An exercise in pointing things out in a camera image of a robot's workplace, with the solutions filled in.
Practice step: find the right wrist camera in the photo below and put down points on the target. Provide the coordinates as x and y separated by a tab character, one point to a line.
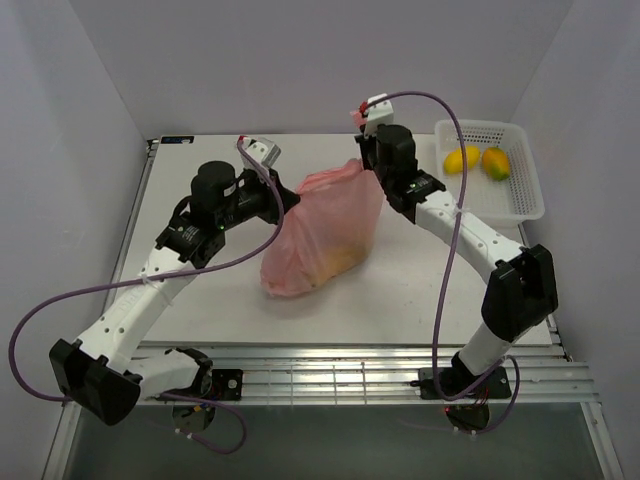
372	113

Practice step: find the yellow green fake mango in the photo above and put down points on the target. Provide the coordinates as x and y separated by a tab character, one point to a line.
495	163

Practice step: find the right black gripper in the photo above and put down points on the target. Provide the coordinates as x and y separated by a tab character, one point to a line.
365	143

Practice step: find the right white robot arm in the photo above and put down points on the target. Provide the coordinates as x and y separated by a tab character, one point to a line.
520	281

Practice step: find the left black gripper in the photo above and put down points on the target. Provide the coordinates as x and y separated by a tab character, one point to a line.
272	205

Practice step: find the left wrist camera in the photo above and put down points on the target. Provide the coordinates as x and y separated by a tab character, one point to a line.
257	153

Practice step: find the pink plastic bag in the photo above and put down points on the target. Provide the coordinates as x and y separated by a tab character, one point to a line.
338	207

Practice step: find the aluminium frame rail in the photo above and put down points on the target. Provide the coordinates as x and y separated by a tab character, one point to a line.
320	413

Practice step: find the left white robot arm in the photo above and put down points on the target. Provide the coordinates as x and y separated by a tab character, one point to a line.
98	370

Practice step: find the yellow fake fruit in bag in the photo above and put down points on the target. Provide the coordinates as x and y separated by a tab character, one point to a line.
335	261

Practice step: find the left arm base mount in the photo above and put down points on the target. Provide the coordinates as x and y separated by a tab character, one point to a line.
210	387

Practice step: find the white plastic basket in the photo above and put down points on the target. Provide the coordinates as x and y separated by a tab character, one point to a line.
502	185

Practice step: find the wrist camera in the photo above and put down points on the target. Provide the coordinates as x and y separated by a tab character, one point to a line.
372	113
257	153

